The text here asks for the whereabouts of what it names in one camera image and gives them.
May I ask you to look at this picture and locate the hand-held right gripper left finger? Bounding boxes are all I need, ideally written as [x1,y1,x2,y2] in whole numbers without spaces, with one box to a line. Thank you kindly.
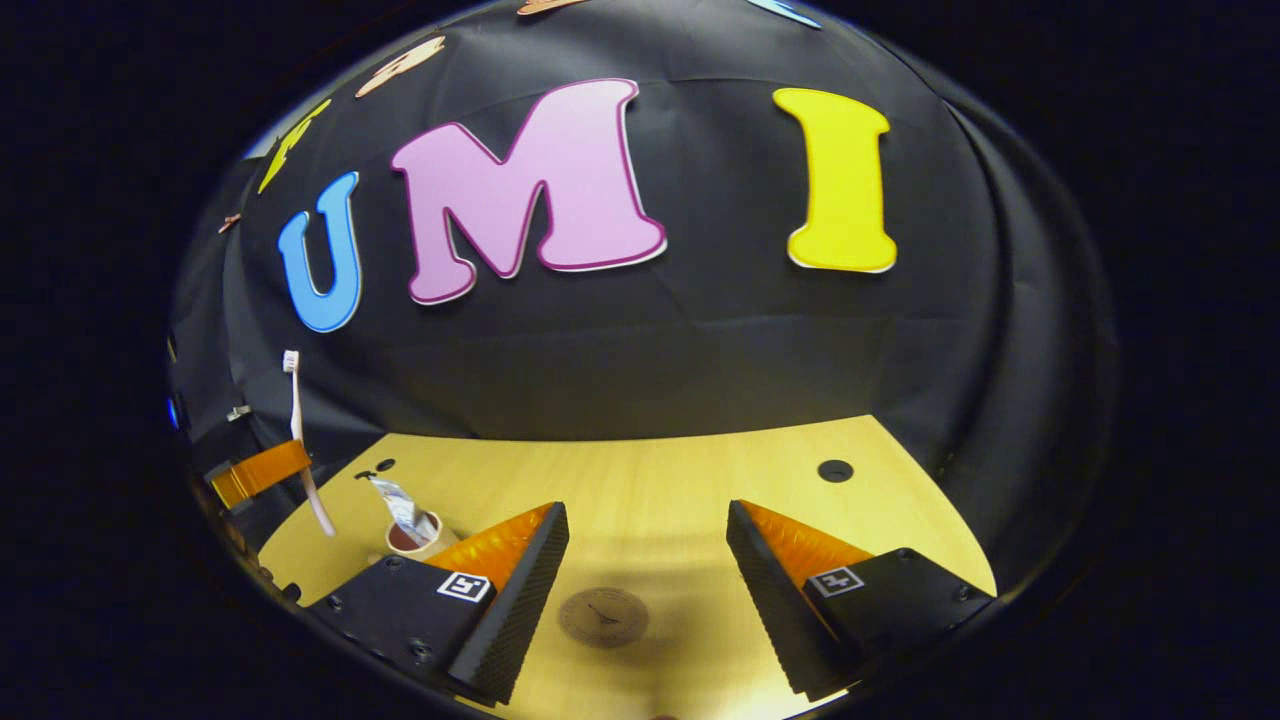
[308,502,571,706]

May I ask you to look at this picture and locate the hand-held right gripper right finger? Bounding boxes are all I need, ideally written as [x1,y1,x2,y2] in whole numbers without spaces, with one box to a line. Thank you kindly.
[726,499,998,702]

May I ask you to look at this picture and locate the white toothbrush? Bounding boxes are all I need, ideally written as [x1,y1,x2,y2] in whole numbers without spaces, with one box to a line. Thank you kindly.
[283,350,337,538]

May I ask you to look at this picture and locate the round brown coaster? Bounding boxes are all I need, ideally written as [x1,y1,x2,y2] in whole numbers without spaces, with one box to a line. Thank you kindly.
[557,587,650,649]

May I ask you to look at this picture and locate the beige cup with handle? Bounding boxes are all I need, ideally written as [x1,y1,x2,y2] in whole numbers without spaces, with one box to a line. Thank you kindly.
[385,510,461,561]

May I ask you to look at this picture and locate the white toothpaste tube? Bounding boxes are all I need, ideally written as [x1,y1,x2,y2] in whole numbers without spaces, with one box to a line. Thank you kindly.
[368,474,441,546]

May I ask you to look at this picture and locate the light wooden desktop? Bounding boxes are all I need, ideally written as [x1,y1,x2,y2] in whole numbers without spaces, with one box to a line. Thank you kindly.
[258,415,998,720]

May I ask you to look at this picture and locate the black backdrop cloth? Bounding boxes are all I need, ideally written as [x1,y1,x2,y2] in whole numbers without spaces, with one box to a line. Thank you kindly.
[165,0,1121,601]

